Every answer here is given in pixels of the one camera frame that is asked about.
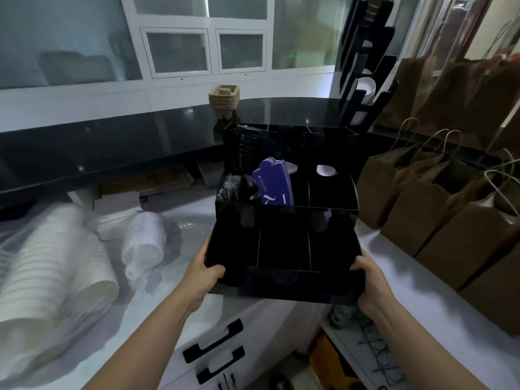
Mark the person's right hand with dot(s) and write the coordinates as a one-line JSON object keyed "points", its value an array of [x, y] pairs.
{"points": [[373, 288]]}

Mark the person's left hand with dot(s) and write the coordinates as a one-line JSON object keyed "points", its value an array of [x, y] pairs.
{"points": [[199, 276]]}

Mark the stack of white lids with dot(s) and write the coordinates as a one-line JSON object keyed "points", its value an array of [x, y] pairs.
{"points": [[142, 247]]}

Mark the large clear plastic bag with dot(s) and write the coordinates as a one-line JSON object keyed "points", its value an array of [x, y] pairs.
{"points": [[122, 312]]}

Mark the black acrylic condiment organizer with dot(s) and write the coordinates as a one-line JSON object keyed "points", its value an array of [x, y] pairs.
{"points": [[284, 247]]}

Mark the stack of black lids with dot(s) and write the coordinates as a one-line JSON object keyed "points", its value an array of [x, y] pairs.
{"points": [[245, 150]]}

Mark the white cup stack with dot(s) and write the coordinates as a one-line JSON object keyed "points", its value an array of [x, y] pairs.
{"points": [[365, 87]]}

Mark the black cup dispenser rack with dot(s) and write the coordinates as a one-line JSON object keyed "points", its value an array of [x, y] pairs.
{"points": [[386, 38]]}

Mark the brown cup stack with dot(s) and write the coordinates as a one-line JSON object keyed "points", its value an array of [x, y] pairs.
{"points": [[375, 10]]}

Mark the person's left forearm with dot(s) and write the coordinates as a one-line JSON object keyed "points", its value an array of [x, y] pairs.
{"points": [[150, 345]]}

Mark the person's right forearm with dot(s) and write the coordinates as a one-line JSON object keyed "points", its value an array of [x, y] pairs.
{"points": [[422, 353]]}

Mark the stack of pulp cup trays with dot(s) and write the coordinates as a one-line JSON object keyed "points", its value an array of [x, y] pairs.
{"points": [[224, 99]]}

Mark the black wrapped cutlery bundle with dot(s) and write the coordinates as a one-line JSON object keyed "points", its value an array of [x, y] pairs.
{"points": [[235, 188]]}

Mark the wrapped white napkin packet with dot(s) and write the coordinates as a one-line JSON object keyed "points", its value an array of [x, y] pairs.
{"points": [[118, 223]]}

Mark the row of brown paper bags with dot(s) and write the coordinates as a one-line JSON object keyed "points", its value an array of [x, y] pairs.
{"points": [[447, 223]]}

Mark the bundle of blue paper packets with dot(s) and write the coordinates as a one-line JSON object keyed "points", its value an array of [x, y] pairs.
{"points": [[276, 182]]}

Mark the black glossy bar counter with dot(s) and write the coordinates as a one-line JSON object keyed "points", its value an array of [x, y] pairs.
{"points": [[122, 138]]}

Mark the white framed window partition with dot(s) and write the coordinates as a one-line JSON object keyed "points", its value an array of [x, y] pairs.
{"points": [[81, 105]]}

